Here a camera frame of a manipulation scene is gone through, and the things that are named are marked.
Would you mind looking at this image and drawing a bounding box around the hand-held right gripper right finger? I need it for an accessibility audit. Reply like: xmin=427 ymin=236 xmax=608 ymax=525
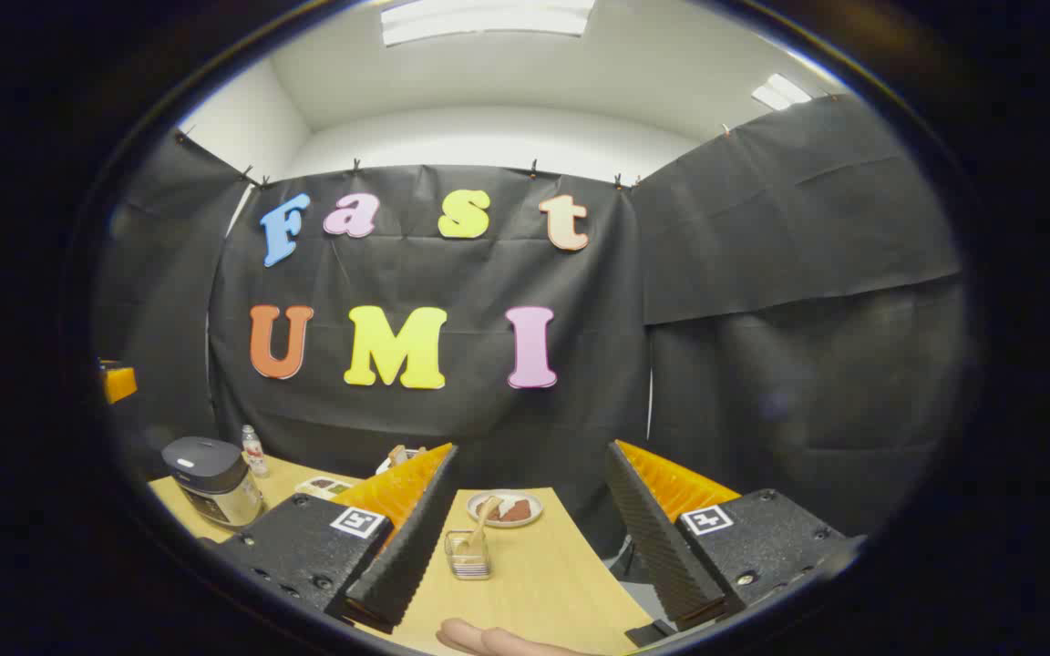
xmin=604 ymin=440 xmax=863 ymax=631

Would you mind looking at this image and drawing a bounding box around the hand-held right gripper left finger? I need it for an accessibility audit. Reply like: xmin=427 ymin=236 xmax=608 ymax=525
xmin=206 ymin=443 xmax=460 ymax=635

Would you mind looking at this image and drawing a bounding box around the wire metal chopstick holder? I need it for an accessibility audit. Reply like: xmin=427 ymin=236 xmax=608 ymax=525
xmin=444 ymin=529 xmax=492 ymax=581

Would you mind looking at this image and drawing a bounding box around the wooden spoon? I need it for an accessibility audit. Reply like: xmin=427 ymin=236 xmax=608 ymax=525
xmin=467 ymin=497 xmax=504 ymax=549

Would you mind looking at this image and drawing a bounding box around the silver black rice cooker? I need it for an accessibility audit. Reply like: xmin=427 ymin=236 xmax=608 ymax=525
xmin=161 ymin=436 xmax=266 ymax=529

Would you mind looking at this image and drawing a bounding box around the white toaster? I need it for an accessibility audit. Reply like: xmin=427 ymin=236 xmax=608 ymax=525
xmin=375 ymin=445 xmax=430 ymax=477

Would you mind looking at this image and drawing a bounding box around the white divided bean dish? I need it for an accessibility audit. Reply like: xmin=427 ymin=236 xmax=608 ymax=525
xmin=295 ymin=476 xmax=355 ymax=500

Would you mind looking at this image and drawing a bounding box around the white round plate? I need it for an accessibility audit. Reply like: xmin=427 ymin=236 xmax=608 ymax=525
xmin=467 ymin=490 xmax=544 ymax=529

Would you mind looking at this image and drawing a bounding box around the small clear bottle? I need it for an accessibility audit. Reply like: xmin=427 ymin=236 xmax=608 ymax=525
xmin=242 ymin=425 xmax=270 ymax=478

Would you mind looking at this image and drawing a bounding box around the small ceiling light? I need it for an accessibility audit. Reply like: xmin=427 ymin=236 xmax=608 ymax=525
xmin=751 ymin=73 xmax=813 ymax=112

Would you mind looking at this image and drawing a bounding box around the long ceiling light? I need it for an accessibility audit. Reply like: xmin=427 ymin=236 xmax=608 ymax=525
xmin=381 ymin=0 xmax=595 ymax=46

